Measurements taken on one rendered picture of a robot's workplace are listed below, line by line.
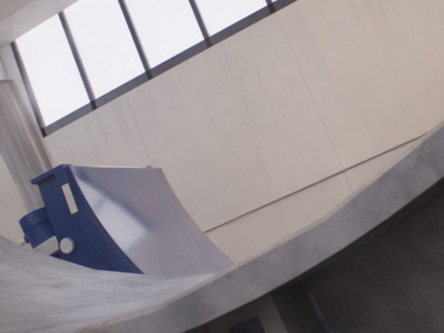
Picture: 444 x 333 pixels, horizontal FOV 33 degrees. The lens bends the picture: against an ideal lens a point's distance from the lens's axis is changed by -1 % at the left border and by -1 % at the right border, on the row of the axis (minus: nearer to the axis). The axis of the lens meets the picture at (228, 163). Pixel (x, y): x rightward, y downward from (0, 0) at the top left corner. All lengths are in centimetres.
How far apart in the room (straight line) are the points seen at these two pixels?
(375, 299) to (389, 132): 896
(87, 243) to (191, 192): 764
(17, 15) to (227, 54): 318
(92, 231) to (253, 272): 230
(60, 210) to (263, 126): 731
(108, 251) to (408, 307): 219
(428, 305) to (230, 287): 22
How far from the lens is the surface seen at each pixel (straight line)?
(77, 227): 300
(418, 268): 78
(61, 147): 1166
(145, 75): 1104
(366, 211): 61
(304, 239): 62
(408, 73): 976
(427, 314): 78
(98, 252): 296
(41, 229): 320
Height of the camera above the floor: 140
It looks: 10 degrees up
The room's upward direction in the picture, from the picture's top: 22 degrees counter-clockwise
